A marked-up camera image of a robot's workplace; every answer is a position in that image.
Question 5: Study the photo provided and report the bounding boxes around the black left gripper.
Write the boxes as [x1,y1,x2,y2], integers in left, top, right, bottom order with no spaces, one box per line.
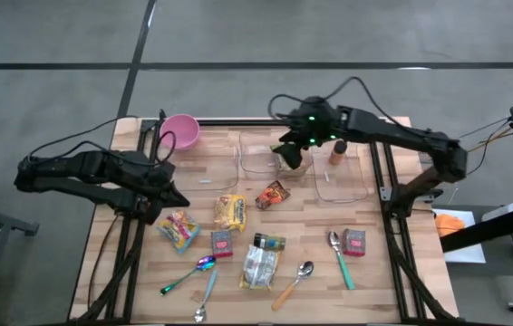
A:
[138,160,191,226]

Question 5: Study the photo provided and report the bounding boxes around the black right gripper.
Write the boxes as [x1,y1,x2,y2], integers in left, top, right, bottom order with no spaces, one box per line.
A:
[277,96,344,170]

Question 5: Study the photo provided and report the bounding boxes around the colourful blue-edged noodle packet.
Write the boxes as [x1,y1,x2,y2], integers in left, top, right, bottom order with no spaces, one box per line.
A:
[155,209,202,254]

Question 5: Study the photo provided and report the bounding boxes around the orange black snack packet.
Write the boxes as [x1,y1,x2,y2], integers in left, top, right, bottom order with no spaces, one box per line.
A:
[255,179,292,211]

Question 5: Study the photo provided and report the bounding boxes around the orange spice bottle black cap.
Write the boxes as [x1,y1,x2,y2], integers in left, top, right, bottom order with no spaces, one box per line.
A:
[328,139,348,167]

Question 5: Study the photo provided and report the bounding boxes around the yellow noodle packet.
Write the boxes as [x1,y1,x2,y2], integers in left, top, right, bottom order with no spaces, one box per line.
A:
[213,194,248,233]

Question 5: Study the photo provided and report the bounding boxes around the red plastic container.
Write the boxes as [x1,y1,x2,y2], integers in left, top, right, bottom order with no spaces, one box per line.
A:
[210,229,235,259]

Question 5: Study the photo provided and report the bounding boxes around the iridescent rainbow spoon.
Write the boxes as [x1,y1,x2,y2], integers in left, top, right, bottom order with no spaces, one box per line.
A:
[160,255,218,297]

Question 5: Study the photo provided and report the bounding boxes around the light-blue handled spoon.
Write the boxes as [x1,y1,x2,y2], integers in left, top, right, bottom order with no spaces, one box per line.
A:
[193,268,218,323]

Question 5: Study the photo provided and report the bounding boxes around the patterned smoked paprika tin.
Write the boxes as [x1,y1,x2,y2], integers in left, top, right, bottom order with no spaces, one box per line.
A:
[341,228,367,258]

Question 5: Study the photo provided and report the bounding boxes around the teal handled spoon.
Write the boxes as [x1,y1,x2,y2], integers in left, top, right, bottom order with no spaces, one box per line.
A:
[327,230,356,291]

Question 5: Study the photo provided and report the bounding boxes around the clear plastic bin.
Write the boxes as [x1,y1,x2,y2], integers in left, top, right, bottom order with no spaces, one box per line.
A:
[165,143,241,194]
[311,142,371,204]
[239,129,315,180]

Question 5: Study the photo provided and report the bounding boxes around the pink bowl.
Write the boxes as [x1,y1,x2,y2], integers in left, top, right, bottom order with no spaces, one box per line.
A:
[160,113,201,150]

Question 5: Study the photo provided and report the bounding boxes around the green-label spice jar black cap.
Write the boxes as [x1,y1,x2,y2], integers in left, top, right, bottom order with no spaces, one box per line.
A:
[252,232,287,253]

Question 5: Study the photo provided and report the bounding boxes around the grey metal stand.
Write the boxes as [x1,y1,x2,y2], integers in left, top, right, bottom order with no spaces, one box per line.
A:
[0,194,40,326]

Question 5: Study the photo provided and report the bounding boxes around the orange object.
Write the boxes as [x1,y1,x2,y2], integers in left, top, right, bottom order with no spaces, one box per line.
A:
[434,213,466,238]

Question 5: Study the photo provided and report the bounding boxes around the white paper sheet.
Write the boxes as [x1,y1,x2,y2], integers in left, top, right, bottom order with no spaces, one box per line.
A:
[431,207,488,264]

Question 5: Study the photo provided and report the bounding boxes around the white plastic container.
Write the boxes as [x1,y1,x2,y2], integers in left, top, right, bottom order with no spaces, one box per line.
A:
[481,202,513,223]

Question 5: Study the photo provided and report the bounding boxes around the black aluminium table frame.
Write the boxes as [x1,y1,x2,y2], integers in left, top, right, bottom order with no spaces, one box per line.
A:
[74,108,460,325]

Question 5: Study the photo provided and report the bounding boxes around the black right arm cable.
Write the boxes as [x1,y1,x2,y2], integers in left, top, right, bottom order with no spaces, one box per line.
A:
[267,75,402,128]

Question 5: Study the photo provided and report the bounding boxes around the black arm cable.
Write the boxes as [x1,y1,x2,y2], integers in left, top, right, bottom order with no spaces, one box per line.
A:
[267,75,402,128]
[27,115,140,159]

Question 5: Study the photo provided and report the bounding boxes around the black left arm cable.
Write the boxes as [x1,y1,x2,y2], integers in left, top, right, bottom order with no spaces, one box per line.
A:
[27,115,140,159]

